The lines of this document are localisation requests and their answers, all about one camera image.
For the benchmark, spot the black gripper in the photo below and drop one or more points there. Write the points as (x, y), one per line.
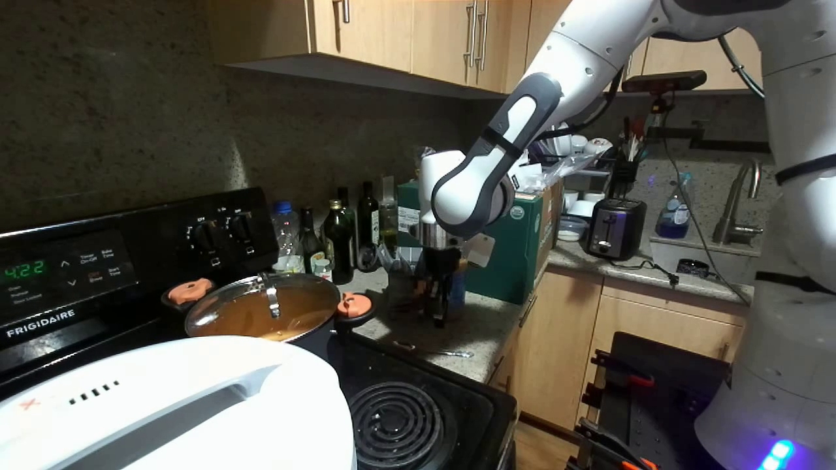
(436, 264)

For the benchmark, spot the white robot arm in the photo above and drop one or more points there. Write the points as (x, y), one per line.
(566, 52)

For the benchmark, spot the green cardboard box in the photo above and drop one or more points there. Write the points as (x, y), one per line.
(512, 252)

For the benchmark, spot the pale tall bottle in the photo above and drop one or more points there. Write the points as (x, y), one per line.
(391, 217)

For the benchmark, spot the dark wine bottle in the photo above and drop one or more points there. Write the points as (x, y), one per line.
(369, 226)

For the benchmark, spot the big dark olive oil bottle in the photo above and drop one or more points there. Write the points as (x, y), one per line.
(340, 243)

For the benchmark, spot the black electric stove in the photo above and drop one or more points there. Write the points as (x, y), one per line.
(420, 427)

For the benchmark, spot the wooden lower cabinet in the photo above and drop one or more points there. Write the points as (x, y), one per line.
(558, 349)

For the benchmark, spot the wooden cabinet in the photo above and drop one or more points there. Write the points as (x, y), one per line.
(661, 56)
(558, 349)
(392, 34)

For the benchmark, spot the small dark glass bottle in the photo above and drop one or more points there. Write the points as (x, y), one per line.
(311, 248)

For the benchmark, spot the clear bottle blue cap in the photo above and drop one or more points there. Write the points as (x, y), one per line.
(288, 238)

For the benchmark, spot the glass pot lid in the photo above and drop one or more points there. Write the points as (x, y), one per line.
(263, 315)

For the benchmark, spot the black coffee machine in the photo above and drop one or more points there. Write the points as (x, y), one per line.
(615, 227)

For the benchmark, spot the orange black clamp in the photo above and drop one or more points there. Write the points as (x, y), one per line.
(615, 445)
(623, 368)

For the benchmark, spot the black robot cart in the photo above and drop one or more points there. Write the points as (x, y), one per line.
(670, 392)

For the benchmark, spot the blue dish soap bottle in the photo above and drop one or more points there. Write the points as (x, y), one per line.
(674, 217)

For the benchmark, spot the wooden upper cabinet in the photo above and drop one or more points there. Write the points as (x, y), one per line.
(661, 56)
(392, 34)

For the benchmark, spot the white rice cooker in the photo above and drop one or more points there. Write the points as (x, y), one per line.
(173, 409)

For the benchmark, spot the silver kitchen faucet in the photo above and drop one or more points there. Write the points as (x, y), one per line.
(741, 200)

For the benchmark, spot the black camera stand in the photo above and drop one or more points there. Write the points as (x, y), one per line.
(659, 120)

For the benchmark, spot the black stereo camera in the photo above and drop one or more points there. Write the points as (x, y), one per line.
(661, 81)

